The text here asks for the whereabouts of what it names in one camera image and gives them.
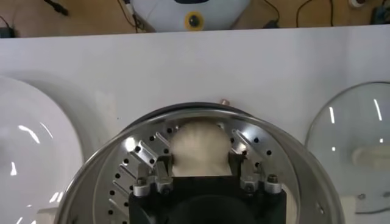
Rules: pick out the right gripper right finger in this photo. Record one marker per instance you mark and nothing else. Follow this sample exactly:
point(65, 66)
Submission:
point(250, 182)

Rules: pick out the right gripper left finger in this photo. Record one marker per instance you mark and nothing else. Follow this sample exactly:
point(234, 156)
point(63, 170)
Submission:
point(161, 182)

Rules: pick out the white steamed baozi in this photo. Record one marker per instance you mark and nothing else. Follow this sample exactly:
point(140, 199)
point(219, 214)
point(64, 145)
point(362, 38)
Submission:
point(201, 149)

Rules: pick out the glass pot lid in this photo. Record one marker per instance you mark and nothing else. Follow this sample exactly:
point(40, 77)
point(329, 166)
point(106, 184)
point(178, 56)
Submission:
point(350, 121)

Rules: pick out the stainless steel steamer basket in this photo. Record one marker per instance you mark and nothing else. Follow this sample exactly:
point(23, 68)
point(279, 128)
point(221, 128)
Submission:
point(292, 182)

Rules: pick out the white electric cooking pot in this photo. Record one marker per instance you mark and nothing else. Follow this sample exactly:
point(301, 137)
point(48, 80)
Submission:
point(195, 105)

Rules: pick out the white round plate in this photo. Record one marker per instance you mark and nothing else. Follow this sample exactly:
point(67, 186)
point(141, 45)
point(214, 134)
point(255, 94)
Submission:
point(30, 152)

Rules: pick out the white robot body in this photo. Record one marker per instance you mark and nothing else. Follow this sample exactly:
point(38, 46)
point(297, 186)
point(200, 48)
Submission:
point(164, 15)

